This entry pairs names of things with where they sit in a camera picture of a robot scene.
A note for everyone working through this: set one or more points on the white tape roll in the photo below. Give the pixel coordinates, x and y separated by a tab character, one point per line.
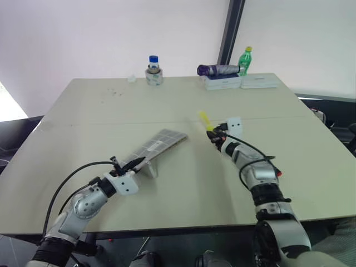
154	77

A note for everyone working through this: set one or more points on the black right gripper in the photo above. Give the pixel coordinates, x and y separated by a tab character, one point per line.
219	140

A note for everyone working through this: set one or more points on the blue capped clear bottle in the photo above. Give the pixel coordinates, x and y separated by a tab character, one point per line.
153	63

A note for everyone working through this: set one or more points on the yellow highlighter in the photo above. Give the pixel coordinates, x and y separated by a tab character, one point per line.
204	118

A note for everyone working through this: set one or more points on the black side desk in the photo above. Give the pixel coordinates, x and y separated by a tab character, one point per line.
333	116

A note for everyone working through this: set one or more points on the wide flat white box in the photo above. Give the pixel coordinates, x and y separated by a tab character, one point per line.
258	81

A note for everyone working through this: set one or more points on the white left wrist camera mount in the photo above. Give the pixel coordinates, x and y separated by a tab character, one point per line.
126	185

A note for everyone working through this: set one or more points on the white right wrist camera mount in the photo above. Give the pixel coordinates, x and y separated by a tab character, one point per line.
235	125

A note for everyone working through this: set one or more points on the grey green woven fabric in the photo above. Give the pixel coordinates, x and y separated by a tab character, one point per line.
335	244

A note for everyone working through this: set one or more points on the black low furniture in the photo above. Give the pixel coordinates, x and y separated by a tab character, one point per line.
16	136

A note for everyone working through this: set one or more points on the dark rounded shape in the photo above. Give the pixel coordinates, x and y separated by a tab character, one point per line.
145	259
207	259

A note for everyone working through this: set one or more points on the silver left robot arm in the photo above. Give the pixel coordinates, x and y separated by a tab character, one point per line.
83	207

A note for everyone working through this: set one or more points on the folded purple grey umbrella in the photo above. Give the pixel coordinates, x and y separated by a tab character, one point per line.
218	69

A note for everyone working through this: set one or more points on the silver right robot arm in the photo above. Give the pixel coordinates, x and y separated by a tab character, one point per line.
264	173

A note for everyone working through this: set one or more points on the white box with blue side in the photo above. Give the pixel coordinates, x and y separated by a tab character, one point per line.
222	78

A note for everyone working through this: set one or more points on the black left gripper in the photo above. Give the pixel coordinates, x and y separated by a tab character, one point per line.
119	168

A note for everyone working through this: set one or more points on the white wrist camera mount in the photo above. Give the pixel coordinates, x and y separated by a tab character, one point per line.
235	125
126	185

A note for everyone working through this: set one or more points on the green plastic bottle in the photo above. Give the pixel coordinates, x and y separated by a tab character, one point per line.
245	61

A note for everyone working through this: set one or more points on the dark grey wall pillar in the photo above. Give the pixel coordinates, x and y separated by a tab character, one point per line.
231	30

